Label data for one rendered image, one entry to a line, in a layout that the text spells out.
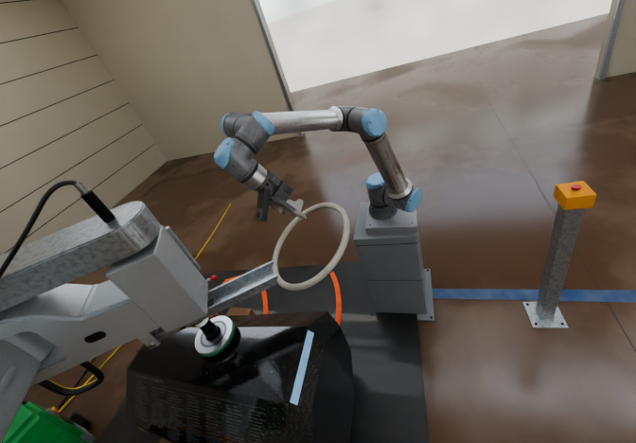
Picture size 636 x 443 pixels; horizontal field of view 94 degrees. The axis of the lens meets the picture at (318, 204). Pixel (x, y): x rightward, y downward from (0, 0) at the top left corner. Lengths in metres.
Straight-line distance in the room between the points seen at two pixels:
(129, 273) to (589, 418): 2.39
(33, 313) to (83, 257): 0.35
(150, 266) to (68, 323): 0.41
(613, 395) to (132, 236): 2.54
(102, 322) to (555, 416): 2.33
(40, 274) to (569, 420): 2.57
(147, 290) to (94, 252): 0.25
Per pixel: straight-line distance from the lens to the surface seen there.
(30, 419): 3.10
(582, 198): 1.88
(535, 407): 2.38
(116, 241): 1.29
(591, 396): 2.48
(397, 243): 1.96
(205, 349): 1.78
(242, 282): 1.63
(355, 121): 1.37
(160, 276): 1.38
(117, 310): 1.53
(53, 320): 1.61
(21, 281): 1.49
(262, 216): 1.03
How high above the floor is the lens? 2.18
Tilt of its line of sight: 34 degrees down
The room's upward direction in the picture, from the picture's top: 20 degrees counter-clockwise
